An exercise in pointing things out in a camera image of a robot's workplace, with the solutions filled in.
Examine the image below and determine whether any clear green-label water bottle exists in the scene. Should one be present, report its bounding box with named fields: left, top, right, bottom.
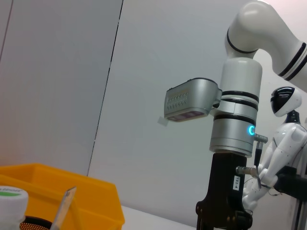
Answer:
left=0, top=185, right=29, bottom=230

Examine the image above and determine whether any yellow plastic bin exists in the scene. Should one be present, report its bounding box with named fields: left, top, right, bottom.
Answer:
left=0, top=163, right=125, bottom=230

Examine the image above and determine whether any black humanoid mount bracket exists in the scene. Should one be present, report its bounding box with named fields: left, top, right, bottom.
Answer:
left=273, top=167, right=307, bottom=199

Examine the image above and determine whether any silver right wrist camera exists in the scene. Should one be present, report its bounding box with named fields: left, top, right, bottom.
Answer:
left=164, top=77, right=223, bottom=123

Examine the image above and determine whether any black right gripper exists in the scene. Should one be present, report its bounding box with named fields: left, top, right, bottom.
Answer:
left=195, top=152, right=254, bottom=230

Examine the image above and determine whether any black mesh pen holder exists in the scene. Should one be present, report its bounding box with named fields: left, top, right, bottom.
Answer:
left=19, top=215, right=53, bottom=230

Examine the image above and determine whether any clear plastic ruler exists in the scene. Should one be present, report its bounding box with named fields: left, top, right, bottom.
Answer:
left=50, top=186, right=77, bottom=230

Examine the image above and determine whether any white humanoid robot figure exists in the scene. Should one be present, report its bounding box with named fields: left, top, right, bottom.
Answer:
left=242, top=86, right=307, bottom=211

